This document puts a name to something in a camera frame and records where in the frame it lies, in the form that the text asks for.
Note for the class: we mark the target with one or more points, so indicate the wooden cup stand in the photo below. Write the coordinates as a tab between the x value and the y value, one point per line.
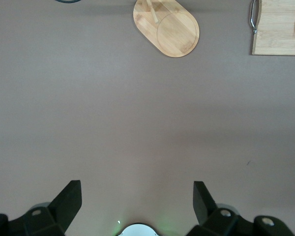
177	32

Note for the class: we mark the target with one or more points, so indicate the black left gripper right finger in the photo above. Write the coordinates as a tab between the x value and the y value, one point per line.
223	223

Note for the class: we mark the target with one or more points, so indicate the bamboo cutting board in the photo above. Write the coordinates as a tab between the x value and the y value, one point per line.
275	37

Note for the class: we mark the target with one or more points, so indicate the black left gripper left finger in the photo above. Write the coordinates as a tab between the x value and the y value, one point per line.
39	221

